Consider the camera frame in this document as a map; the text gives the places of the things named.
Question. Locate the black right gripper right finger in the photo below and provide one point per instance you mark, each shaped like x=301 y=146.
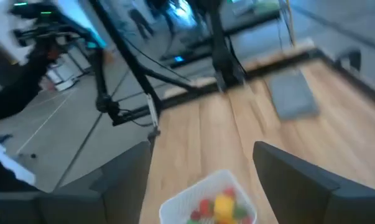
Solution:
x=286 y=186

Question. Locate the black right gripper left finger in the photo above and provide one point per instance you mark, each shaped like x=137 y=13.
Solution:
x=125 y=186

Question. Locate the green toy vegetable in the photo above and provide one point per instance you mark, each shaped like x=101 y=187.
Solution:
x=240 y=212

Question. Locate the yellow toy pepper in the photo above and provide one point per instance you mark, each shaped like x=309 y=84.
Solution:
x=224 y=207

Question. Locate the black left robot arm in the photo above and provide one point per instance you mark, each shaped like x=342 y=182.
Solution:
x=224 y=46

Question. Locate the white plastic basket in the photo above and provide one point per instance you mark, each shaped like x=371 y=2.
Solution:
x=187 y=205

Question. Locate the grey folded cloth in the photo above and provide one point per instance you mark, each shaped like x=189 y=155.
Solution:
x=293 y=96

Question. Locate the computer monitor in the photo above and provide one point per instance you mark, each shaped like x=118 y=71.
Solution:
x=81 y=21

